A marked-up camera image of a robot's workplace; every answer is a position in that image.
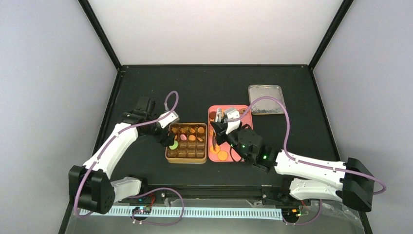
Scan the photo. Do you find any green round cookie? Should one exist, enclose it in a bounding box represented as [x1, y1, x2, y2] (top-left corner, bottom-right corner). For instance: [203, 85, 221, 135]
[169, 140, 179, 150]

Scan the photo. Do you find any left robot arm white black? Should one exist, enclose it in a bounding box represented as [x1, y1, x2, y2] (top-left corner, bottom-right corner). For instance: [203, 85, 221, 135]
[68, 97, 179, 217]

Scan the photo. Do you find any white slotted cable duct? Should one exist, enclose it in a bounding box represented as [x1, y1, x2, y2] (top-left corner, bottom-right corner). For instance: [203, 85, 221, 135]
[77, 206, 284, 221]

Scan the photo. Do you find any silver tin lid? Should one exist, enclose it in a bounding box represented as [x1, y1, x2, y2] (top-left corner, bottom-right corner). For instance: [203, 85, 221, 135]
[248, 84, 285, 115]

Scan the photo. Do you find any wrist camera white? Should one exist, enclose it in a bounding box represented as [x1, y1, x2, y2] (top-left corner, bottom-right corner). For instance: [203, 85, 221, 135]
[224, 107, 241, 135]
[157, 111, 180, 129]

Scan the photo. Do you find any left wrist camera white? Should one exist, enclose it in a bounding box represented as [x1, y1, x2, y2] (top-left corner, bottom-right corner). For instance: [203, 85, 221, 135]
[157, 111, 180, 129]

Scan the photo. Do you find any pink round cookie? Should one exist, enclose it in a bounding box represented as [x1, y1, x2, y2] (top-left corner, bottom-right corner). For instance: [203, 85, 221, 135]
[180, 134, 188, 141]

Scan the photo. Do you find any pink plastic tray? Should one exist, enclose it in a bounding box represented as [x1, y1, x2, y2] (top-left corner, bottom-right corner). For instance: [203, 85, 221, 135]
[207, 105, 253, 162]

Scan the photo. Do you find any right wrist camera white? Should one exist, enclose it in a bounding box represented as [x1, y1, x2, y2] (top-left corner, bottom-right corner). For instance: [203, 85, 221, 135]
[224, 107, 241, 135]

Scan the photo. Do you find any gold cookie tin box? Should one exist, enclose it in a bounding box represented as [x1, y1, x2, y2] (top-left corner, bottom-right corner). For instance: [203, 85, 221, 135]
[165, 122, 208, 164]

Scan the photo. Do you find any black front rail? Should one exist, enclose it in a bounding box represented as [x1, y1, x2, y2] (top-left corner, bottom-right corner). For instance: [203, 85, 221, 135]
[129, 185, 359, 202]

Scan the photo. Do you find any left circuit board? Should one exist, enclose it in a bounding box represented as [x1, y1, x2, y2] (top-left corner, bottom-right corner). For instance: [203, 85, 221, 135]
[131, 206, 152, 215]

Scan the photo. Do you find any round golden cookie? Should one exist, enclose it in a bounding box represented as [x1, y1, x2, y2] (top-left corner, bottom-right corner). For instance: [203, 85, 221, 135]
[217, 151, 228, 161]

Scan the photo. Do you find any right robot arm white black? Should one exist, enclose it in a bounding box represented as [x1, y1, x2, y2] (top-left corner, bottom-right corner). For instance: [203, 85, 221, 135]
[210, 121, 374, 213]

